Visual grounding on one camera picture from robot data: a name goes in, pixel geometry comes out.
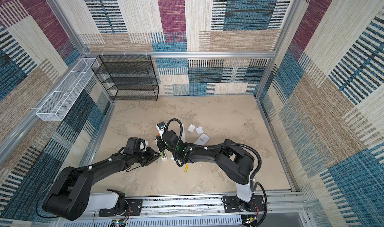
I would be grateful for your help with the black wire mesh shelf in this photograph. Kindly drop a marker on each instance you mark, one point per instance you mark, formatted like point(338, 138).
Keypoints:
point(127, 77)

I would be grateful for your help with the slim white remote black screen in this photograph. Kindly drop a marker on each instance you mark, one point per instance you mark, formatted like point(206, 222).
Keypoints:
point(163, 156)

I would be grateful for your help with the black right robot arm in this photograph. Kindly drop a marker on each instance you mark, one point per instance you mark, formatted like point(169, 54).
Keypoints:
point(239, 162)

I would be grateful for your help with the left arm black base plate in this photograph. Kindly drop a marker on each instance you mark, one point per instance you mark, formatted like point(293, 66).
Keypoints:
point(130, 207)

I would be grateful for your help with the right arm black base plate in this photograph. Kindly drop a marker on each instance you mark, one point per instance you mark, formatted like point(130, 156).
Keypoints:
point(233, 204)

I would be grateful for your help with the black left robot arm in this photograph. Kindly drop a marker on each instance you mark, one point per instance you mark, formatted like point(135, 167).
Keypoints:
point(70, 195)

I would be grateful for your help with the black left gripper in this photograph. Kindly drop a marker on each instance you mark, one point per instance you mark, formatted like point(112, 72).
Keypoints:
point(151, 158)

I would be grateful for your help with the long white battery cover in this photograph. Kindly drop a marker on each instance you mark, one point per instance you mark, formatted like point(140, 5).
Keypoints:
point(183, 138)

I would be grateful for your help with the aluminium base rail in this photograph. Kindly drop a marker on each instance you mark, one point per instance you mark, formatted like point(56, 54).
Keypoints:
point(281, 208)

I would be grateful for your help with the white wire mesh basket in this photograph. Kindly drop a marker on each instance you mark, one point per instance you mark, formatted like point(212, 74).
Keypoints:
point(59, 103)

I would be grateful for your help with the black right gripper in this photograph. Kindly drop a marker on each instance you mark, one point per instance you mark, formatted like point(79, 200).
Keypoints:
point(160, 144)

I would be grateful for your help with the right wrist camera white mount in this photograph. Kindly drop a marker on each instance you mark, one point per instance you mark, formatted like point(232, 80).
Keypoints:
point(161, 127)

